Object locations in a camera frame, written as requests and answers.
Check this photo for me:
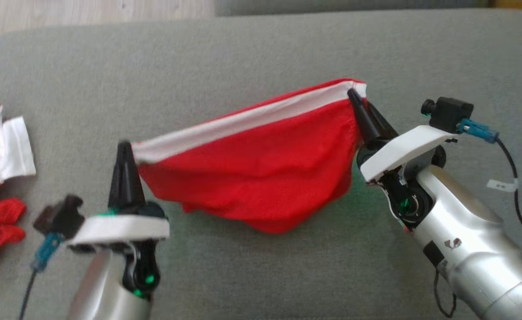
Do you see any blue right camera connector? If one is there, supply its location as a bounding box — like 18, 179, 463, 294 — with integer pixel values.
458, 118, 499, 144

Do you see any red shorts white waistband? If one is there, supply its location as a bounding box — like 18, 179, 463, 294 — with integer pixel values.
131, 79, 368, 235

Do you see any black right camera cable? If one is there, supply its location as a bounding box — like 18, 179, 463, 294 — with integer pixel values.
486, 137, 522, 255

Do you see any yellow sofa back cushion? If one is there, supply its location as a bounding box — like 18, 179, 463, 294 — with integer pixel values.
487, 0, 522, 12

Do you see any large grey sofa seat cushion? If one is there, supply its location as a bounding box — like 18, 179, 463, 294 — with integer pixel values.
0, 9, 522, 320

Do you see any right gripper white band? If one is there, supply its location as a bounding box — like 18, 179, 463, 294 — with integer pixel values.
347, 88, 459, 232

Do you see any blue left camera connector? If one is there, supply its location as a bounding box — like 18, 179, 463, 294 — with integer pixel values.
31, 232, 64, 272

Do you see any blue camera connector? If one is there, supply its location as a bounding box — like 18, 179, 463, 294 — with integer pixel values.
458, 118, 499, 144
31, 232, 64, 272

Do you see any black right arm cable loop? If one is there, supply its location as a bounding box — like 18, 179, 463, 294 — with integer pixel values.
433, 270, 458, 319

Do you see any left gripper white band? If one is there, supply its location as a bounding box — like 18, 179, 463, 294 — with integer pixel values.
68, 141, 171, 298

